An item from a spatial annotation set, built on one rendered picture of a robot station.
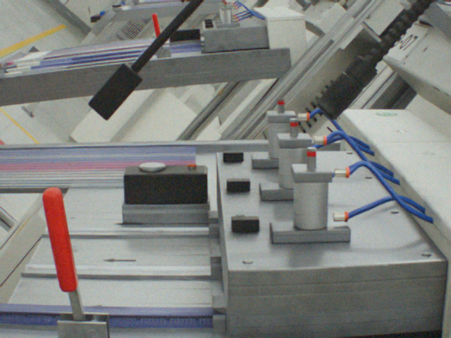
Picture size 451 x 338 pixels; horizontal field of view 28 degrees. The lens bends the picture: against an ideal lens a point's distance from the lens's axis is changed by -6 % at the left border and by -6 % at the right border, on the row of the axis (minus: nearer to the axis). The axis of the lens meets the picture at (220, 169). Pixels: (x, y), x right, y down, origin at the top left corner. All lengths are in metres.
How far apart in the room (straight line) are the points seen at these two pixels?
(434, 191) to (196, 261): 0.21
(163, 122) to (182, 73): 3.32
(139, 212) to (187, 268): 0.14
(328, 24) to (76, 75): 0.53
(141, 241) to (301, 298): 0.28
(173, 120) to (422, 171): 4.57
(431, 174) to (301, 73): 1.24
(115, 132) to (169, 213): 4.42
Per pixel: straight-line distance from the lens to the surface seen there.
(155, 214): 0.85
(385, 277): 0.55
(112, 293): 0.68
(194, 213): 0.85
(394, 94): 1.21
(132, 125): 5.22
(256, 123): 1.92
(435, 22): 0.76
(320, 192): 0.58
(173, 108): 5.23
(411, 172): 0.70
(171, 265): 0.73
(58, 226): 0.53
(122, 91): 0.74
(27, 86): 1.97
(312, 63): 1.91
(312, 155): 0.58
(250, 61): 1.93
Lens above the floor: 1.23
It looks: 8 degrees down
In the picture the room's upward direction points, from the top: 42 degrees clockwise
